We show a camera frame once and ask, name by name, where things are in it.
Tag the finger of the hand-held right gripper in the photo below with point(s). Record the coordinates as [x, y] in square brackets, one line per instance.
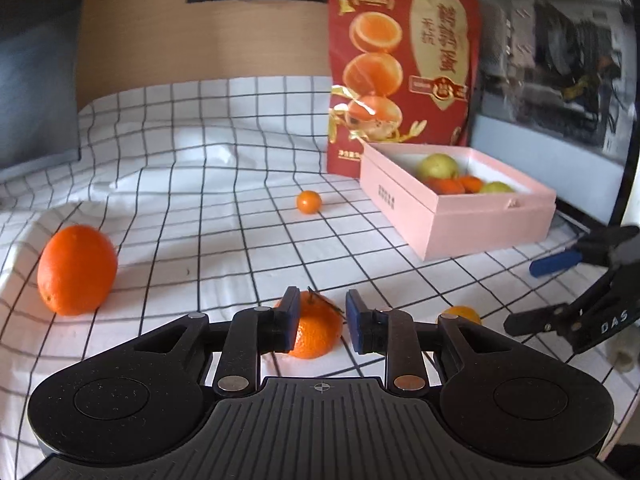
[535, 321]
[555, 263]

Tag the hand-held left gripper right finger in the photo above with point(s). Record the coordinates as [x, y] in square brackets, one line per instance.
[356, 322]

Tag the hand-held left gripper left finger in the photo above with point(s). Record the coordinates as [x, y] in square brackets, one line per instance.
[289, 320]

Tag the tangerine with stem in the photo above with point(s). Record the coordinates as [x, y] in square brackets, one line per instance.
[320, 330]

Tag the pink cardboard box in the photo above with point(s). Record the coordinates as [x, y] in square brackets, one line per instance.
[475, 230]

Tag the green pear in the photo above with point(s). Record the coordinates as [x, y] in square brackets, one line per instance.
[496, 187]
[439, 165]

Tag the small tangerine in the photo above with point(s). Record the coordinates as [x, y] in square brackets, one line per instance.
[309, 201]

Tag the white checked cloth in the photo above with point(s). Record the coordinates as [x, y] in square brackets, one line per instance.
[200, 185]

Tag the large orange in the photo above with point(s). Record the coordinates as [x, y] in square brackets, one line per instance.
[77, 270]

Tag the red printed bag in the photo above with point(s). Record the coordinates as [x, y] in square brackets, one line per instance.
[400, 35]

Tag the shiny metal box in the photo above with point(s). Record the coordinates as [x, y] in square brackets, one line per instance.
[35, 60]

